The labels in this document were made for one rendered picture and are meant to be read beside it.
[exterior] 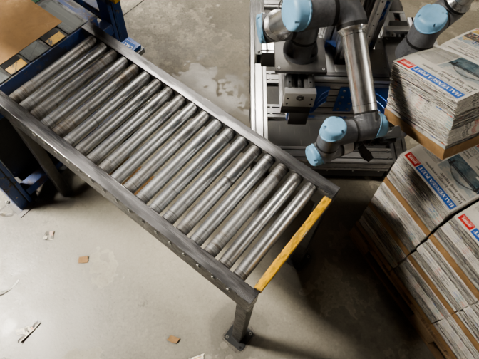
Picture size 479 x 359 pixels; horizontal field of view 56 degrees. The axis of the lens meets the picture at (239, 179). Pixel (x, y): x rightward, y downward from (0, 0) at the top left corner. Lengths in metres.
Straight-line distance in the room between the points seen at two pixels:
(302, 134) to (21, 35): 1.46
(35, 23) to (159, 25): 1.25
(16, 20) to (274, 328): 1.86
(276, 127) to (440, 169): 1.02
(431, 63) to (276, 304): 1.35
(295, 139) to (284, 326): 0.98
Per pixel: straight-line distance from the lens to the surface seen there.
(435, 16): 2.04
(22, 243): 2.63
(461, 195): 1.82
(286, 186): 1.67
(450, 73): 1.55
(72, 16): 2.29
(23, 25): 2.32
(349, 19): 1.49
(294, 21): 1.45
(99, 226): 2.53
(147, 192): 1.66
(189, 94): 1.89
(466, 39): 1.75
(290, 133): 2.52
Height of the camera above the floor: 2.26
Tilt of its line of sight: 61 degrees down
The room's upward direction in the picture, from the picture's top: 4 degrees clockwise
